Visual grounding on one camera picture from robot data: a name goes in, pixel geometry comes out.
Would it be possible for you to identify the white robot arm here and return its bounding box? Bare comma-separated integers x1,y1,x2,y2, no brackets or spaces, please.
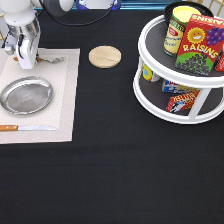
0,0,74,69

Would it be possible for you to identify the red box at edge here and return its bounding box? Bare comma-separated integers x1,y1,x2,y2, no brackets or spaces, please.
215,48,224,72

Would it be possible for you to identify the red raisins box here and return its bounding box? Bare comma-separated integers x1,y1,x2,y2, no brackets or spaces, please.
175,14,224,76

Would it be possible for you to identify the red butter box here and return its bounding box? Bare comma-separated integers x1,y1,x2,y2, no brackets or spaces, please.
166,90,200,113

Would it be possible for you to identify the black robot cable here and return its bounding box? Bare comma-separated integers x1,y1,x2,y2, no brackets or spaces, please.
36,0,116,27

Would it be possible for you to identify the round wooden coaster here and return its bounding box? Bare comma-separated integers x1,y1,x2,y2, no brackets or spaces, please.
89,45,121,68

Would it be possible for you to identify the wooden handled fork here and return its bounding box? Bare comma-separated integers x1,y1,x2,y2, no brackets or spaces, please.
13,57,65,64

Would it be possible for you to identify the blue white food box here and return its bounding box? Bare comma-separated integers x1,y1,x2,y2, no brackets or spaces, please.
162,79,192,93

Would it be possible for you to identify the small yellow blue can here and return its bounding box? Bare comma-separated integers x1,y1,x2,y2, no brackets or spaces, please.
143,64,160,82

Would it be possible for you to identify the silver metal plate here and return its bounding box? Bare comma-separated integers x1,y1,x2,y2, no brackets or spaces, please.
0,76,53,115

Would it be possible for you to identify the wooden handled knife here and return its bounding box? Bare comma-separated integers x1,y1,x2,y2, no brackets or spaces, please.
0,125,57,131

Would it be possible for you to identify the yellow lidded can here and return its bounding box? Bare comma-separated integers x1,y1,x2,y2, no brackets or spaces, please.
164,6,200,57

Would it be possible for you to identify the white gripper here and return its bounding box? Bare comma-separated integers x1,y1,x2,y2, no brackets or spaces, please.
5,19,40,69

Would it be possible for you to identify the beige woven placemat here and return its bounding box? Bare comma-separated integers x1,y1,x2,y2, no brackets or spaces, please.
0,49,80,144

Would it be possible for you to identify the white two-tier turntable rack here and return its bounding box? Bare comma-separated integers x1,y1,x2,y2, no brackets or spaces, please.
133,15,224,124

